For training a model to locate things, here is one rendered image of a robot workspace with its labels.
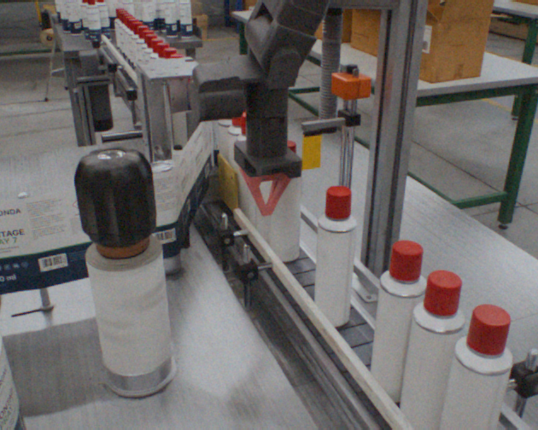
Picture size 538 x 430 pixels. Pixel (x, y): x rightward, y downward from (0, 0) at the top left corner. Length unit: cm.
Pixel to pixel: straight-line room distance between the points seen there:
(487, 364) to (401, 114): 44
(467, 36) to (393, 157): 172
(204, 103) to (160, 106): 42
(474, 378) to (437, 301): 8
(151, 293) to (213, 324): 20
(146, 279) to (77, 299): 29
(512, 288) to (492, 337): 53
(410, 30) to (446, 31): 164
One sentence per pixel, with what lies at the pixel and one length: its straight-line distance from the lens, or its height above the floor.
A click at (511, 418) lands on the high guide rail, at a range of 64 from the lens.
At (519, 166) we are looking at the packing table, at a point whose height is 34.
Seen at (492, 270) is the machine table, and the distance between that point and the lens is 112.
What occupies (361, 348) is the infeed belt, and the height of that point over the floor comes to 88.
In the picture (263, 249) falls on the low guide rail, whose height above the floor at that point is 91.
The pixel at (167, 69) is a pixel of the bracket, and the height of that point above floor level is 114.
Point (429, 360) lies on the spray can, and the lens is 62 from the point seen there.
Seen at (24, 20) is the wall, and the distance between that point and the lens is 834.
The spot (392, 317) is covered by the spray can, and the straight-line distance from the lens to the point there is 66.
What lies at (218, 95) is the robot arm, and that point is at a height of 120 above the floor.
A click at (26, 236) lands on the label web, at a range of 86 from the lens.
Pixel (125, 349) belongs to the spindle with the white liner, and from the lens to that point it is 70.
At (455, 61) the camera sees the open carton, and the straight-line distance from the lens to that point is 257.
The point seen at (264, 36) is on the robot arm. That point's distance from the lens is 71.
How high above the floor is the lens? 140
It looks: 28 degrees down
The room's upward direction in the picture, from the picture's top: straight up
